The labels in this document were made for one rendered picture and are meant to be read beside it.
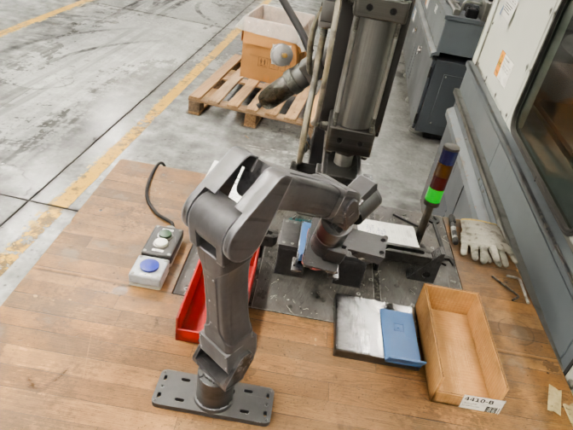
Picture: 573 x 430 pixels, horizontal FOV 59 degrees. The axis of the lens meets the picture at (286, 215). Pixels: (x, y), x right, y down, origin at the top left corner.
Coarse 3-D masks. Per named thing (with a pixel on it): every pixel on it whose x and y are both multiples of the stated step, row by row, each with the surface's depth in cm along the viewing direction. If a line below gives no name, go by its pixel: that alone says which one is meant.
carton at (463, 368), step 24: (432, 288) 109; (432, 312) 112; (456, 312) 112; (480, 312) 105; (432, 336) 97; (456, 336) 106; (480, 336) 103; (432, 360) 95; (456, 360) 101; (480, 360) 101; (432, 384) 93; (456, 384) 96; (480, 384) 97; (504, 384) 90; (480, 408) 92
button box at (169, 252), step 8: (152, 176) 140; (152, 208) 128; (160, 216) 125; (152, 232) 116; (176, 232) 117; (152, 240) 114; (168, 240) 115; (176, 240) 115; (144, 248) 111; (152, 248) 112; (160, 248) 112; (168, 248) 112; (176, 248) 114; (152, 256) 111; (160, 256) 110; (168, 256) 110
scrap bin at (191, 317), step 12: (252, 264) 115; (192, 276) 102; (252, 276) 104; (192, 288) 102; (204, 288) 107; (192, 300) 104; (204, 300) 104; (180, 312) 93; (192, 312) 101; (204, 312) 102; (180, 324) 95; (192, 324) 99; (204, 324) 99; (180, 336) 95; (192, 336) 94
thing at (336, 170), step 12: (324, 144) 111; (324, 156) 105; (336, 156) 102; (348, 156) 100; (360, 156) 107; (300, 168) 108; (312, 168) 108; (324, 168) 100; (336, 168) 101; (348, 168) 102; (360, 168) 103; (348, 180) 99; (372, 180) 108
